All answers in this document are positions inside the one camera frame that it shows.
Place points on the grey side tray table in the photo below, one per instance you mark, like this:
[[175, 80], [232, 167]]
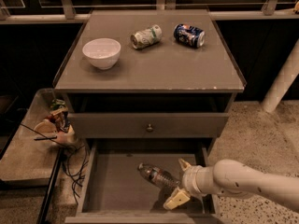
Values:
[[26, 158]]

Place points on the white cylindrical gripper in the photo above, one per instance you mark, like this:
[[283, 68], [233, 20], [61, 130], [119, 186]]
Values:
[[189, 178]]

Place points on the metal window railing frame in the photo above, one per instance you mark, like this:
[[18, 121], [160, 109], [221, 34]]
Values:
[[53, 11]]

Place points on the green white soda can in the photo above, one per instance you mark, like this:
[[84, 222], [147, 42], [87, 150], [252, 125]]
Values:
[[147, 37]]

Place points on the white ceramic bowl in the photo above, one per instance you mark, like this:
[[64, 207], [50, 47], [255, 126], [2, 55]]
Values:
[[102, 53]]

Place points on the blue soda can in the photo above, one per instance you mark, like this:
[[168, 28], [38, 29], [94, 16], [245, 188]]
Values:
[[189, 35]]

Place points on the grey wooden drawer cabinet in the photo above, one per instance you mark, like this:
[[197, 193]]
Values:
[[167, 77]]

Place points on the closed grey top drawer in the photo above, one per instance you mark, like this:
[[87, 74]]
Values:
[[133, 125]]

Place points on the clear plastic water bottle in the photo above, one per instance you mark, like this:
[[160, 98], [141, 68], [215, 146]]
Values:
[[158, 177]]

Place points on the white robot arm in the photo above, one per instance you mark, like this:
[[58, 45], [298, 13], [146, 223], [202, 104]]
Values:
[[229, 178]]

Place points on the open grey middle drawer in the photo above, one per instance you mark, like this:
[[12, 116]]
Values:
[[114, 192]]

